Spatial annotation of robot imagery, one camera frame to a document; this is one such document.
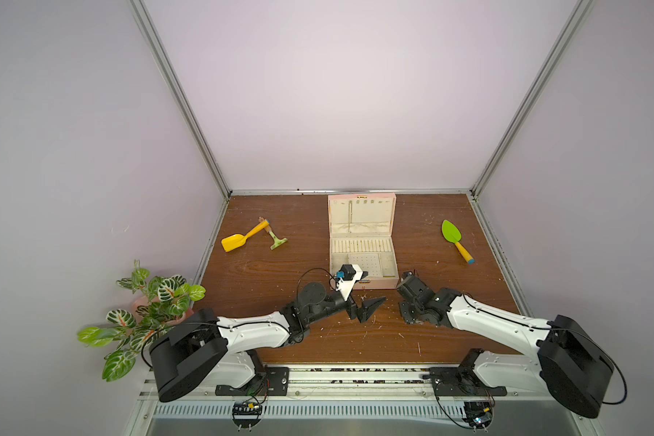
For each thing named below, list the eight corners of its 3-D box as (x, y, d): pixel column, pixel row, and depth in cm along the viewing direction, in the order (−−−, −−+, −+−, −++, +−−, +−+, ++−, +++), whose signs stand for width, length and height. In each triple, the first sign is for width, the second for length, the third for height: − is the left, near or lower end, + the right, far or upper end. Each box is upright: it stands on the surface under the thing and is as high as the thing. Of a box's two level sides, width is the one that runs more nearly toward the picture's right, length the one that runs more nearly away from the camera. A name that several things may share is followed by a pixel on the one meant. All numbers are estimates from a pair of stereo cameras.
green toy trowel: (457, 265, 99) (459, 261, 97) (438, 225, 112) (440, 220, 109) (472, 263, 99) (475, 259, 97) (452, 223, 112) (454, 219, 110)
